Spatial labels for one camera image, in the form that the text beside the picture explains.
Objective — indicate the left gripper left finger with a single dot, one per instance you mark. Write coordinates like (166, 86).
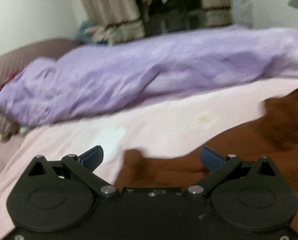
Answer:
(83, 166)

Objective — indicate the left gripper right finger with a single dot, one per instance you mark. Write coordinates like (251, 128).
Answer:
(220, 168)

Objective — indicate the brown padded jacket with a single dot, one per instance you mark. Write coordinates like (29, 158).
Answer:
(274, 135)

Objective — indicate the pink printed bed blanket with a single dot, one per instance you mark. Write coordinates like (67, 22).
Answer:
(167, 129)

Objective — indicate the purple duvet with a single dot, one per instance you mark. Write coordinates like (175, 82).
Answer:
(97, 79)

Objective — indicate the mauve quilted headboard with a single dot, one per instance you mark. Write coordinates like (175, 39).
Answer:
(18, 59)

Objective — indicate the blue plush toy pile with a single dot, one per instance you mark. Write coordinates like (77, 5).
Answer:
(91, 33)

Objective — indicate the left beige curtain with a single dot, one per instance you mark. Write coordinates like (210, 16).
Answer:
(121, 19)

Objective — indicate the beige curtain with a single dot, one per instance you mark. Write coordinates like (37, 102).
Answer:
(121, 19)
(217, 12)

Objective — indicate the right beige curtain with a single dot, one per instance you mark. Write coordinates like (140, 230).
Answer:
(217, 12)

